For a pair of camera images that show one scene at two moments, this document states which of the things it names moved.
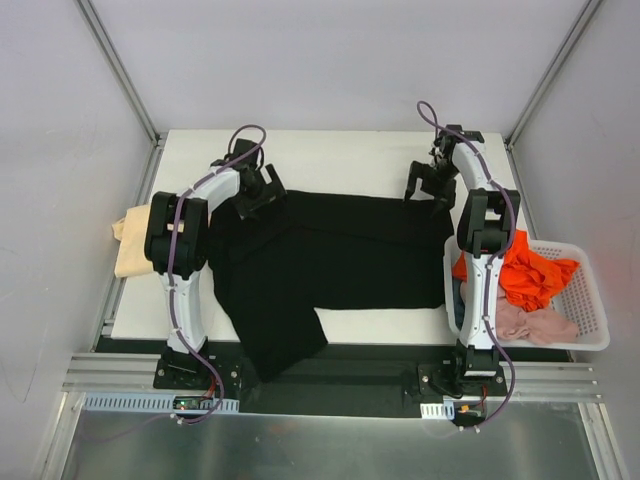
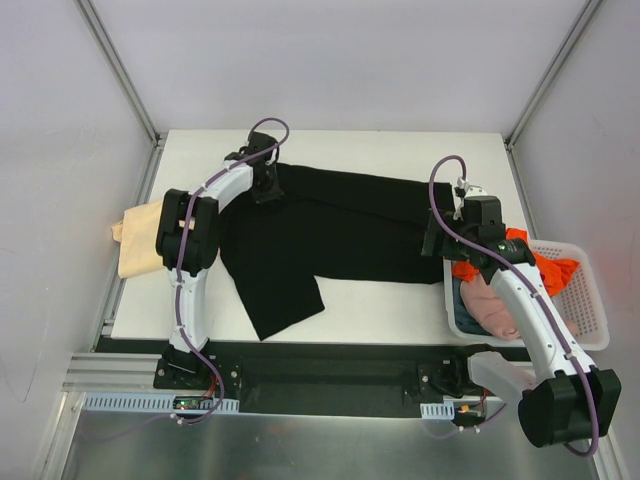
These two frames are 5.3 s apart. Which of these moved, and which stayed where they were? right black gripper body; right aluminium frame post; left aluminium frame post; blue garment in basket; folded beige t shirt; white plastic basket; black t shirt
Moved: black t shirt; right black gripper body
Stayed: blue garment in basket; folded beige t shirt; right aluminium frame post; left aluminium frame post; white plastic basket
